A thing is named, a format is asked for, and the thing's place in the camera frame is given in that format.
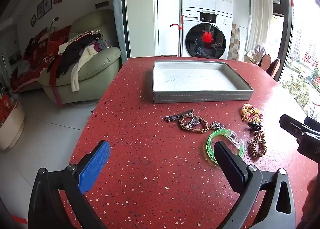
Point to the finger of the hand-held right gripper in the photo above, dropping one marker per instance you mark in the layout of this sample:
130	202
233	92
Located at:
290	126
312	122

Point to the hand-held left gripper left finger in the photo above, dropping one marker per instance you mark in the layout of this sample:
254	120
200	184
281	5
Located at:
96	164

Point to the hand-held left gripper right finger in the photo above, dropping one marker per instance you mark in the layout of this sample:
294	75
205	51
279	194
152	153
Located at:
230	164

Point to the green transparent bangle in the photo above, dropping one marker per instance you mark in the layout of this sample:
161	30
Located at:
209	149

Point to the black claw hair clip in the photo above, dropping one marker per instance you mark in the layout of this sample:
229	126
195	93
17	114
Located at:
255	126

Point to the silver charm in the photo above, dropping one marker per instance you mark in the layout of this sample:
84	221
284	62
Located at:
217	125

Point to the small silver metal clip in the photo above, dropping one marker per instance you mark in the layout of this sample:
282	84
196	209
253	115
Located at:
192	122

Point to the long silver hair clip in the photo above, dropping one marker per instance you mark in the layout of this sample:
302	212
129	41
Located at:
178	116

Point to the grey jewelry tray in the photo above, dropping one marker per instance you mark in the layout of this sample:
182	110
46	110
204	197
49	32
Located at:
192	78

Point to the dark brown cloth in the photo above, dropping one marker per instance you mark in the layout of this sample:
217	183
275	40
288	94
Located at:
313	201

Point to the brown chair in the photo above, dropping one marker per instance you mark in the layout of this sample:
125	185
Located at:
265	62
273	68

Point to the beige bag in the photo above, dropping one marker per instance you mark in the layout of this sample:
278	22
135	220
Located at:
255	52

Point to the white round bin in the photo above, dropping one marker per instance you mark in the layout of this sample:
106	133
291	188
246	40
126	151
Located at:
12	130

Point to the pale green sofa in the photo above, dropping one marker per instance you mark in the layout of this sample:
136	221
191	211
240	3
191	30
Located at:
100	66

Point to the checkered cloth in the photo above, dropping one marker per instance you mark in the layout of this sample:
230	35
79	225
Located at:
235	41

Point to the pile of clothes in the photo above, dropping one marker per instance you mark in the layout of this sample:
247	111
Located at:
72	53

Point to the red blanket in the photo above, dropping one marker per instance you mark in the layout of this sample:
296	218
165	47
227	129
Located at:
40	51

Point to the mop with red hook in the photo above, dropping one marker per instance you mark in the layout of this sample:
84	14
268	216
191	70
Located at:
180	36

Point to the white washing machine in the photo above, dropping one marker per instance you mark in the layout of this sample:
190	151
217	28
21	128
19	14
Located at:
192	18

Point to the grey pillar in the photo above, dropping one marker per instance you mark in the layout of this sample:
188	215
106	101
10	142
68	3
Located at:
120	13

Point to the white cabinet panel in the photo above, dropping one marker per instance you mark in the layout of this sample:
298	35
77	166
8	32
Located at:
168	6

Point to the black window frame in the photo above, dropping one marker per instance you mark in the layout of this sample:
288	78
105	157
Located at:
286	31

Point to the black wall socket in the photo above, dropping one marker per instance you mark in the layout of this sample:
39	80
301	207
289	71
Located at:
102	4

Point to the tall picture frame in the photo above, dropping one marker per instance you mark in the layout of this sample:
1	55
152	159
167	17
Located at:
40	10
47	2

